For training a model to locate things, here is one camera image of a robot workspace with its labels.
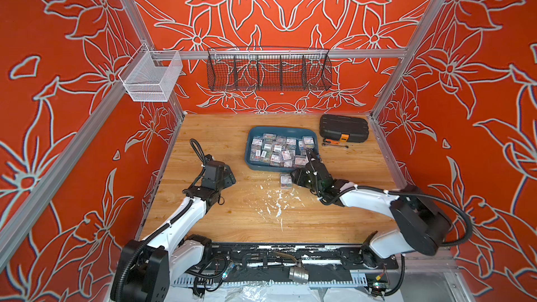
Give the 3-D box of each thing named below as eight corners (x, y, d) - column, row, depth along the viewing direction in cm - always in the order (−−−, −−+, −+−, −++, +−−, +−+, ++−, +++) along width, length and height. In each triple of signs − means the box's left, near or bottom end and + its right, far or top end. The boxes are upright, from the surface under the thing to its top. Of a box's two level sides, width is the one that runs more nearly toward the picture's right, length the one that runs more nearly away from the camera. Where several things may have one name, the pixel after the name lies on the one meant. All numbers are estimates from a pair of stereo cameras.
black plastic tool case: (322, 142, 107) (324, 136, 103) (317, 120, 118) (319, 114, 114) (369, 142, 107) (373, 135, 103) (360, 120, 118) (363, 114, 114)
